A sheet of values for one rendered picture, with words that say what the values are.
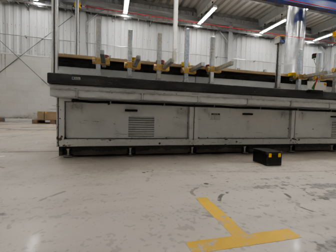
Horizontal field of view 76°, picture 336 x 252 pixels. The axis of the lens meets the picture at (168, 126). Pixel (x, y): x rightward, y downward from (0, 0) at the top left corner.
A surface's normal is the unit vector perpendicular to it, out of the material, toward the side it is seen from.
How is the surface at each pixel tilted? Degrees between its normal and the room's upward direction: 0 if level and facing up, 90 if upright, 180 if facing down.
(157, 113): 90
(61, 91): 90
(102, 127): 85
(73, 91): 90
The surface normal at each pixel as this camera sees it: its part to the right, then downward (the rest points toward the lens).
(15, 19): 0.25, 0.06
